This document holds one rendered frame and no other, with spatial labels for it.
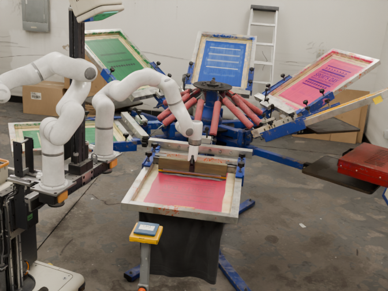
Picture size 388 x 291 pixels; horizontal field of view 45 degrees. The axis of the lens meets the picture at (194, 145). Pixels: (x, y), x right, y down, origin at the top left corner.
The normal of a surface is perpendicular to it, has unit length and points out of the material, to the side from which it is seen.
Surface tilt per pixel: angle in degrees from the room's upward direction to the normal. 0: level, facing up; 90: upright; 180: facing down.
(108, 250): 0
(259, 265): 0
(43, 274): 0
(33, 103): 91
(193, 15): 90
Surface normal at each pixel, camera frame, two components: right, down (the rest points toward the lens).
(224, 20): -0.13, 0.33
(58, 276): 0.07, -0.94
